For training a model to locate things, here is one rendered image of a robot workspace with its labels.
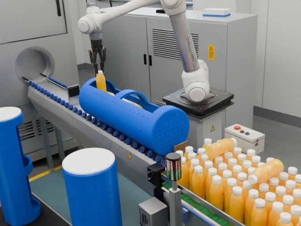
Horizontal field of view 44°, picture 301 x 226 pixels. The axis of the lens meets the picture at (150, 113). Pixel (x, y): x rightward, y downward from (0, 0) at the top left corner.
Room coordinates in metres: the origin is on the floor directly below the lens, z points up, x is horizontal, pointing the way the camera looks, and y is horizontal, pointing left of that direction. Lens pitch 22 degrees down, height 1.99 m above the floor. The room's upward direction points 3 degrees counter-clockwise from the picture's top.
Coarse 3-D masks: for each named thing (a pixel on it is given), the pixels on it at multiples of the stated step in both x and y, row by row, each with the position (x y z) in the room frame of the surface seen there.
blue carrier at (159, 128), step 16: (80, 96) 2.53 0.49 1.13; (96, 96) 2.38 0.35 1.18; (112, 96) 2.27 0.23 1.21; (128, 96) 2.52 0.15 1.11; (144, 96) 2.32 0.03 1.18; (96, 112) 2.34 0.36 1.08; (112, 112) 2.18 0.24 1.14; (128, 112) 2.07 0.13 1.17; (144, 112) 1.98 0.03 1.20; (160, 112) 1.91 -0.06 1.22; (176, 112) 1.95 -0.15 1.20; (128, 128) 2.03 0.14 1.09; (144, 128) 1.90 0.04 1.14; (160, 128) 1.88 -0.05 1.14; (176, 128) 1.95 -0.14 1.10; (144, 144) 1.93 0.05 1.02; (160, 144) 1.88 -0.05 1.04
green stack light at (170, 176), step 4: (168, 172) 1.32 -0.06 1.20; (172, 172) 1.31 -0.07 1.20; (176, 172) 1.31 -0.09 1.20; (180, 172) 1.32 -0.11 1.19; (168, 176) 1.32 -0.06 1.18; (172, 176) 1.31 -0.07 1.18; (176, 176) 1.31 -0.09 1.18; (180, 176) 1.32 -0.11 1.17; (172, 180) 1.31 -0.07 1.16; (176, 180) 1.31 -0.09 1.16
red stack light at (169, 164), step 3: (180, 159) 1.33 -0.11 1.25; (168, 162) 1.32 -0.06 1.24; (171, 162) 1.32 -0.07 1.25; (174, 162) 1.31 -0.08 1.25; (177, 162) 1.32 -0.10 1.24; (180, 162) 1.33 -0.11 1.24; (168, 165) 1.32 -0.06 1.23; (171, 165) 1.32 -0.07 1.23; (174, 165) 1.31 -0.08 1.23; (177, 165) 1.32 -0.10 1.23; (180, 165) 1.32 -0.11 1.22; (168, 168) 1.32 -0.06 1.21; (171, 168) 1.32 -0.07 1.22; (174, 168) 1.31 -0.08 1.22; (177, 168) 1.32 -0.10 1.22; (180, 168) 1.32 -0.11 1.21
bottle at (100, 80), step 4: (96, 76) 2.54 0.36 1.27; (100, 76) 2.53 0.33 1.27; (96, 80) 2.53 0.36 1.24; (100, 80) 2.52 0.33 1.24; (104, 80) 2.54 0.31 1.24; (96, 84) 2.54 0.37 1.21; (100, 84) 2.52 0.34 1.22; (104, 84) 2.53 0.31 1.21; (100, 88) 2.52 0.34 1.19; (104, 88) 2.53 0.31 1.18
